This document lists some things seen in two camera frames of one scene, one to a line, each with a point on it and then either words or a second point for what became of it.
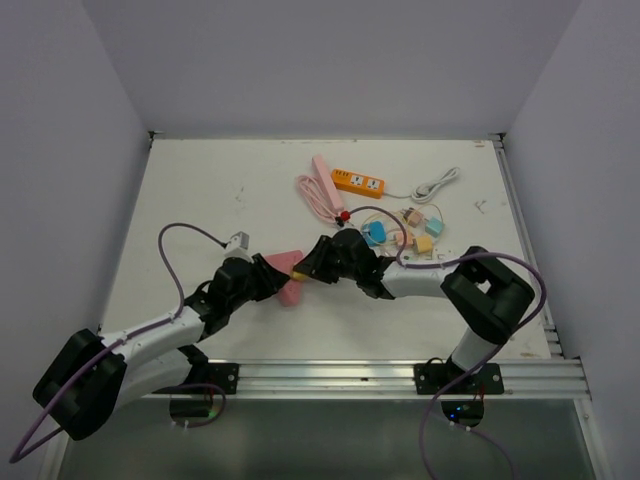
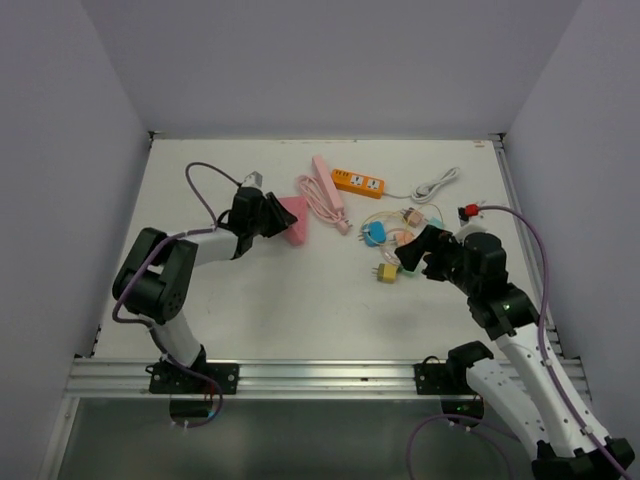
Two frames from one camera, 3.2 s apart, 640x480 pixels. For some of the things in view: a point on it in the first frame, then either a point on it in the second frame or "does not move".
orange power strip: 358,183 does not move
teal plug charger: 434,226 does not move
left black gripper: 268,277 to 281,218
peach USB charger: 409,239 does not move
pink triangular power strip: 290,295 to 298,205
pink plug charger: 414,218 does not move
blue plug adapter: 374,232 does not move
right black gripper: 315,264 to 411,253
